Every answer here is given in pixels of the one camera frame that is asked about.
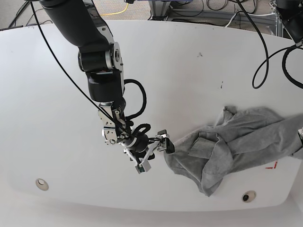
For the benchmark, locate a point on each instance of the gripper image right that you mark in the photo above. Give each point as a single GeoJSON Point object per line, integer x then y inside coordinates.
{"type": "Point", "coordinates": [300, 133]}

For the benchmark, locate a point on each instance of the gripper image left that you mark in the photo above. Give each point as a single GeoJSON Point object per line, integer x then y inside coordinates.
{"type": "Point", "coordinates": [142, 148]}

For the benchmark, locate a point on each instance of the grey t-shirt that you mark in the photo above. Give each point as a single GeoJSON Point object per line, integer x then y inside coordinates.
{"type": "Point", "coordinates": [239, 140]}

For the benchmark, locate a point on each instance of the red tape rectangle marking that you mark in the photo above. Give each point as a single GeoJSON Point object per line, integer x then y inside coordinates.
{"type": "Point", "coordinates": [273, 166]}

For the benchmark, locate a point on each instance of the right table grommet hole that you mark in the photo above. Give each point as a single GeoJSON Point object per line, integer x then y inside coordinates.
{"type": "Point", "coordinates": [249, 196]}

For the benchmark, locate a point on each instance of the table grommet hole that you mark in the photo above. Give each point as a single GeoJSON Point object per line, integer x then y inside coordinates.
{"type": "Point", "coordinates": [249, 196]}
{"type": "Point", "coordinates": [42, 184]}

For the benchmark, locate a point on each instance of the left table grommet hole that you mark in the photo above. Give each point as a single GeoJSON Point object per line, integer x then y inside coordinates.
{"type": "Point", "coordinates": [42, 184]}

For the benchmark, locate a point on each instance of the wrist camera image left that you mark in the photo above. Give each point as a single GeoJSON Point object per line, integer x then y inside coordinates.
{"type": "Point", "coordinates": [143, 167]}

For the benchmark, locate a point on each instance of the aluminium frame base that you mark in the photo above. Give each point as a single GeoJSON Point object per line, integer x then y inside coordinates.
{"type": "Point", "coordinates": [229, 12]}

